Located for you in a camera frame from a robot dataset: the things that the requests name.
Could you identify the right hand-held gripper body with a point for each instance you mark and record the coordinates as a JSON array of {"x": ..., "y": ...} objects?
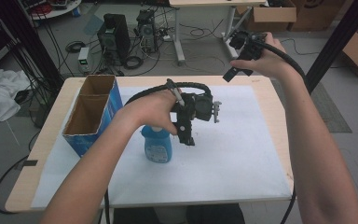
[{"x": 251, "y": 51}]

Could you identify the large brown cardboard box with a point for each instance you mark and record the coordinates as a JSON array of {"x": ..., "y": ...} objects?
[{"x": 317, "y": 14}]

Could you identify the black metal frame post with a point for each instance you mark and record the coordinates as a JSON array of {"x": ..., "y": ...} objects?
[
  {"x": 335, "y": 40},
  {"x": 31, "y": 43}
]

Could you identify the blue cardboard box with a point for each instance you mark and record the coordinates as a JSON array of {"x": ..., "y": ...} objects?
[{"x": 88, "y": 116}]

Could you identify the small brown cardboard box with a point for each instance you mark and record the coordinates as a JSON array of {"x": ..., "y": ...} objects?
[{"x": 275, "y": 15}]

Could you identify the white power supply unit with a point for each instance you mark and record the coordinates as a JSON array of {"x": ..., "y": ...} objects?
[{"x": 83, "y": 59}]

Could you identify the white table mat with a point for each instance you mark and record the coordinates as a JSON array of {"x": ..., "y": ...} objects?
[{"x": 223, "y": 161}]

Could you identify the black tape strip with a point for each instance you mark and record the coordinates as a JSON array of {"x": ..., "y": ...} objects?
[{"x": 30, "y": 163}]

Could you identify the round white table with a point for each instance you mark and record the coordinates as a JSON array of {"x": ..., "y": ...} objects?
[{"x": 59, "y": 11}]

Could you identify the black computer tower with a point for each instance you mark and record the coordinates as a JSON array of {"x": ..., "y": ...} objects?
[{"x": 115, "y": 37}]

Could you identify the person's right hand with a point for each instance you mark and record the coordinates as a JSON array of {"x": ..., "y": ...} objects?
[{"x": 268, "y": 62}]

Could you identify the blue detergent bottle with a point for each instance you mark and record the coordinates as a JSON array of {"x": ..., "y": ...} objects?
[{"x": 157, "y": 146}]

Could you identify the white cloth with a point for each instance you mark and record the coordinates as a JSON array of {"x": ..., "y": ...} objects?
[{"x": 0, "y": 93}]

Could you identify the white standing desk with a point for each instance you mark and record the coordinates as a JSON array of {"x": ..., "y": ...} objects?
[{"x": 217, "y": 2}]

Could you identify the open computer tower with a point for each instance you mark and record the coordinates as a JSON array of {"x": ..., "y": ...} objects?
[{"x": 146, "y": 29}]

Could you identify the person's left hand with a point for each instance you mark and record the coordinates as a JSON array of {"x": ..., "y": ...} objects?
[{"x": 150, "y": 109}]

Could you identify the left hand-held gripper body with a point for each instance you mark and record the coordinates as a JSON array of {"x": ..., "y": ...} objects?
[{"x": 195, "y": 107}]

